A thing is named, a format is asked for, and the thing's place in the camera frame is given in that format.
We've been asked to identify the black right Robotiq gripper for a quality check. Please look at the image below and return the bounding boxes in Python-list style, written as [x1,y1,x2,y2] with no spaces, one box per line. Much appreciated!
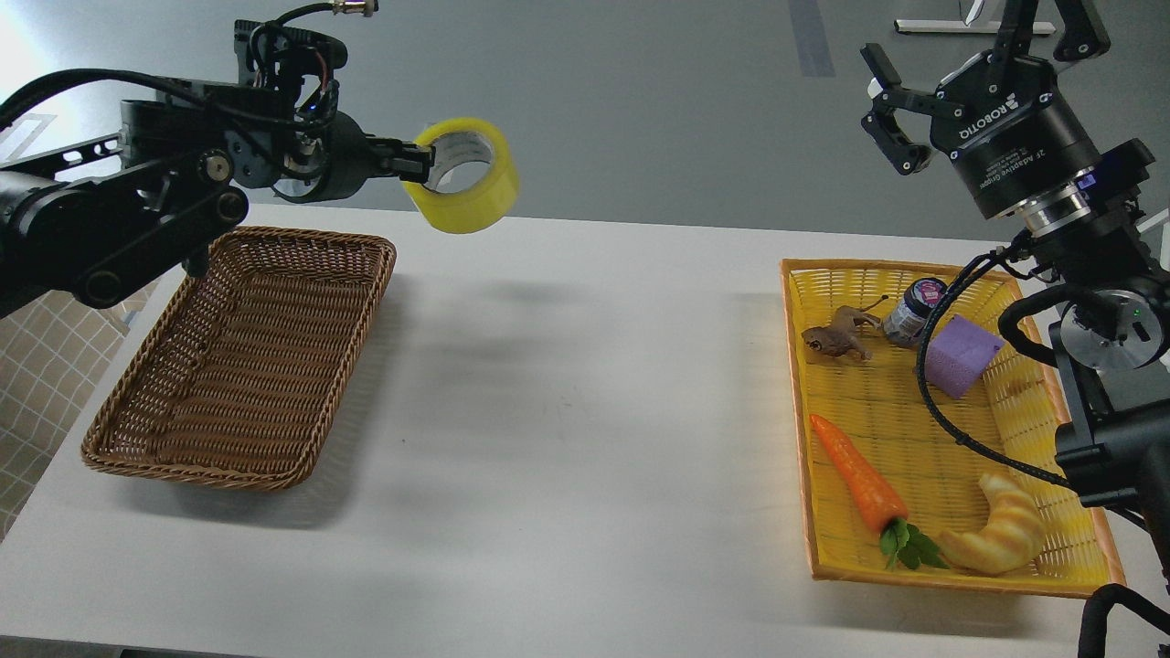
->
[859,0,1112,222]

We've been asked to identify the white stand base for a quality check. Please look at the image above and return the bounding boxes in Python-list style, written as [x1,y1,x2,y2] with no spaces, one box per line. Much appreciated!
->
[893,1,1005,35]

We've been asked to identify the brown toy frog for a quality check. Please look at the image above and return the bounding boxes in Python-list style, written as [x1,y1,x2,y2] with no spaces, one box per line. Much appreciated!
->
[801,294,889,362]

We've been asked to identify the yellow plastic basket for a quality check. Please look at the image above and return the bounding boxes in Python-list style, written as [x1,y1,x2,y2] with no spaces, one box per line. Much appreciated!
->
[779,259,1126,599]

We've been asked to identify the orange toy carrot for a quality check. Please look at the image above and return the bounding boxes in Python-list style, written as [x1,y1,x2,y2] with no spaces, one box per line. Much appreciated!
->
[808,414,950,570]

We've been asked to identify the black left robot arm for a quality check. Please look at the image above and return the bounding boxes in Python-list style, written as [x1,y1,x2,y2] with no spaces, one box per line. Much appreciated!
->
[1,1,438,316]

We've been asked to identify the brown wicker basket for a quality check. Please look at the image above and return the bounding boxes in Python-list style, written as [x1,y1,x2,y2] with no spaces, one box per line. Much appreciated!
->
[80,228,397,492]

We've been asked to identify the purple foam block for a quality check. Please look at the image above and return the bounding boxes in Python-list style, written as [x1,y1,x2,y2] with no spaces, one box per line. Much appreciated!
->
[924,315,1005,399]

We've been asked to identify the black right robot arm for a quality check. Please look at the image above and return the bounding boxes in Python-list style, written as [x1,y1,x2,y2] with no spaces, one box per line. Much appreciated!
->
[861,1,1169,566]

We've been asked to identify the yellow tape roll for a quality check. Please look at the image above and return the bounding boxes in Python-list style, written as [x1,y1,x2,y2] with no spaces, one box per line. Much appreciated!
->
[402,117,521,237]

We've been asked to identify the small dark jar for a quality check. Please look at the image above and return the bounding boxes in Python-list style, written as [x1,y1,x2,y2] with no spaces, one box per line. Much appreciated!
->
[881,277,947,348]

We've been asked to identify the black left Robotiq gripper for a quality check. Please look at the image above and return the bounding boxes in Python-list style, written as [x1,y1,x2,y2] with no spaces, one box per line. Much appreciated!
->
[302,112,436,203]

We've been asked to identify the toy croissant bread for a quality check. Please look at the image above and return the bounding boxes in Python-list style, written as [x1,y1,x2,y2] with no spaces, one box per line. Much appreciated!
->
[935,473,1046,575]

